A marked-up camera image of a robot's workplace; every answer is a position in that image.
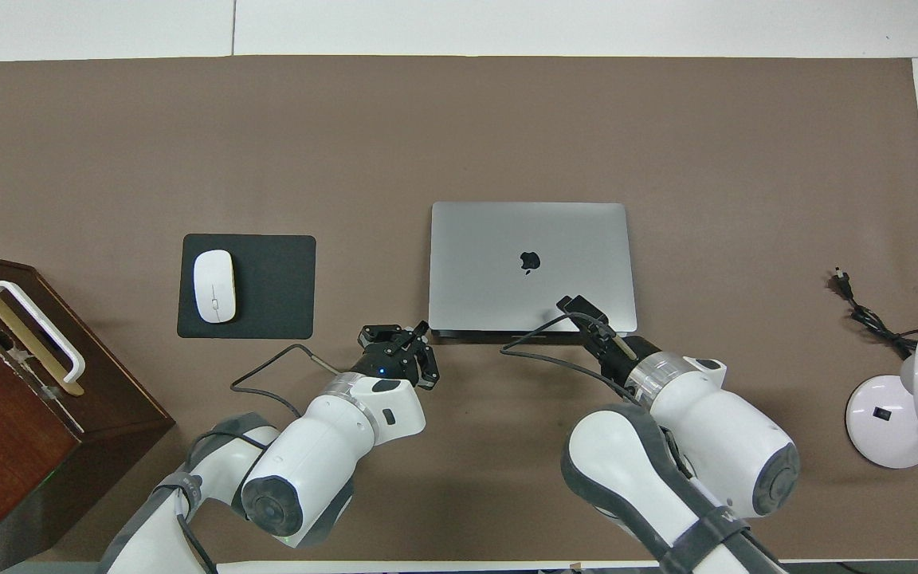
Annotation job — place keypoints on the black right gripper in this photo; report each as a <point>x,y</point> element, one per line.
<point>622,355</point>

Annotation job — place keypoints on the silver Apple laptop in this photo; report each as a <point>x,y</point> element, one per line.
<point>491,271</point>

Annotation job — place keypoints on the white desk lamp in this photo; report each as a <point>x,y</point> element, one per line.
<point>881,414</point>

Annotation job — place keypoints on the dark wooden box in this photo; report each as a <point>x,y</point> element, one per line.
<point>5,430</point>

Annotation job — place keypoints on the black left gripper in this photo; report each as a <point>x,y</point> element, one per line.
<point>387,363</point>

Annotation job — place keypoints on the white computer mouse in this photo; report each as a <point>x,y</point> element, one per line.
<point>214,287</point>

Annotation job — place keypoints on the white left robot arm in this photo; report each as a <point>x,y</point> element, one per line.
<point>307,462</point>

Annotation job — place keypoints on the black mouse pad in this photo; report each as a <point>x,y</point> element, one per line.
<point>276,287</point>

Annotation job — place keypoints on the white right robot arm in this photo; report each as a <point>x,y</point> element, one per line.
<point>714,438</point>

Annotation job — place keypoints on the brown table mat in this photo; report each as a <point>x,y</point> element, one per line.
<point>459,119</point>

